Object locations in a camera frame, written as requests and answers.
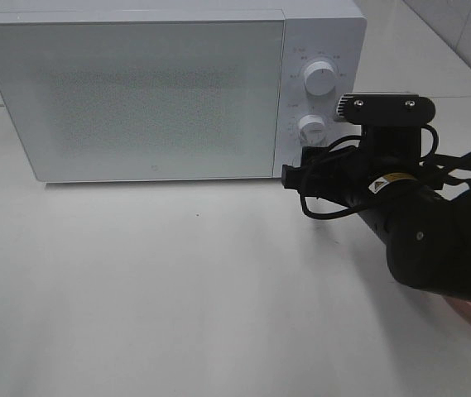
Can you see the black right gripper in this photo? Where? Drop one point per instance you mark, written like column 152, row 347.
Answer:
column 326, row 172

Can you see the white microwave door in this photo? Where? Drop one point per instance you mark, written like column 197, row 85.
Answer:
column 143, row 101

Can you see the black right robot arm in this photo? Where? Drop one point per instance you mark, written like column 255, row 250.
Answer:
column 421, row 213

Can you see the lower white timer knob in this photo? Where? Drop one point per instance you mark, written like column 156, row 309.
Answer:
column 312, row 130

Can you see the upper white power knob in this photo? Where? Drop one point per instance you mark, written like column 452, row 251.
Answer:
column 319, row 77

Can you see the white microwave oven body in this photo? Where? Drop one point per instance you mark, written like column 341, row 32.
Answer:
column 312, row 30

